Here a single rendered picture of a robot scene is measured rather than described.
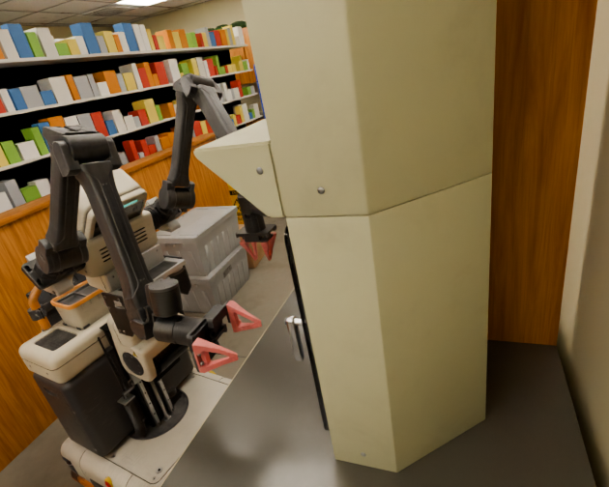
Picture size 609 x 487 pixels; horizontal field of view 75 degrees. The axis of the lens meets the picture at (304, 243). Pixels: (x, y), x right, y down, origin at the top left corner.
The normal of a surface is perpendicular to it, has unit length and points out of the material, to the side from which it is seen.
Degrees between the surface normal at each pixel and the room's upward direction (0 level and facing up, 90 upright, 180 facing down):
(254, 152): 90
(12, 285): 90
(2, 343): 90
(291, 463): 0
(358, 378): 90
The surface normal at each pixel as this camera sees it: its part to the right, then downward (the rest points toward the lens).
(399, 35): 0.41, 0.32
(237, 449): -0.17, -0.90
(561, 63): -0.34, 0.44
